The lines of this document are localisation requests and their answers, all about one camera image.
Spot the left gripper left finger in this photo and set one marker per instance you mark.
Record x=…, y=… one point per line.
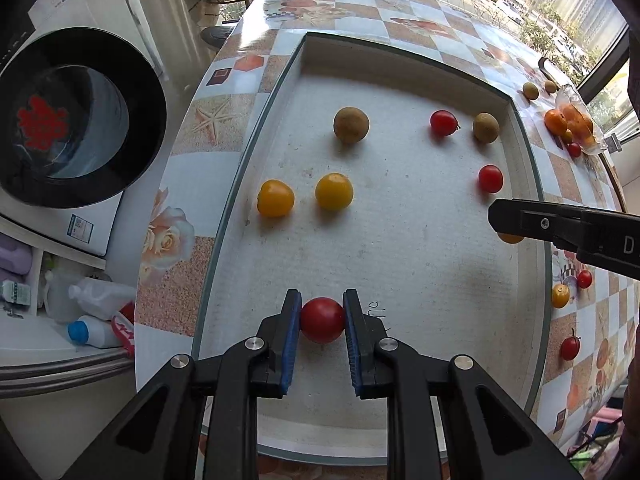
x=156, y=435

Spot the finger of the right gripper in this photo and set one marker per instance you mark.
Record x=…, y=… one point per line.
x=555, y=223

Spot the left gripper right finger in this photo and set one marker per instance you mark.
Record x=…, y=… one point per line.
x=445, y=419

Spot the red stemmed cherry tomato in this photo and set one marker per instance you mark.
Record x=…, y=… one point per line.
x=570, y=347
x=443, y=123

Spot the yellow cherry tomato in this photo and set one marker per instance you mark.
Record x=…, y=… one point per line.
x=275, y=199
x=560, y=296
x=334, y=192

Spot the red tomato near bowl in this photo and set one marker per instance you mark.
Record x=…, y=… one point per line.
x=574, y=150

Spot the glass fruit bowl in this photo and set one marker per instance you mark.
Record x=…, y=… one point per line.
x=568, y=101

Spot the mandarin in bowl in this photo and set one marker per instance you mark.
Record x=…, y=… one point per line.
x=580, y=126

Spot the large orange mandarin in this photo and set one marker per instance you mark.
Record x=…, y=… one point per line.
x=555, y=122

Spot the blue capped white bottle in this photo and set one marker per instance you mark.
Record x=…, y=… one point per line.
x=90, y=331

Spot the small brown fruit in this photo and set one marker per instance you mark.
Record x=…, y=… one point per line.
x=485, y=128

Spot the green kiwi on table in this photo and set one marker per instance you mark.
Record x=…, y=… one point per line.
x=530, y=91

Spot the small olive fruit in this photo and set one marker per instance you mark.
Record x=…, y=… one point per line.
x=550, y=86

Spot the white detergent bottle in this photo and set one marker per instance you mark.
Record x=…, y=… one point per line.
x=101, y=299

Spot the grey shallow tray box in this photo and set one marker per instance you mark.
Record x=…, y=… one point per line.
x=415, y=243

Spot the brown kiwi fruit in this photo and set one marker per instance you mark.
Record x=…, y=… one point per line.
x=351, y=125

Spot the white washing machine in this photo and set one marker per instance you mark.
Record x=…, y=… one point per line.
x=83, y=115

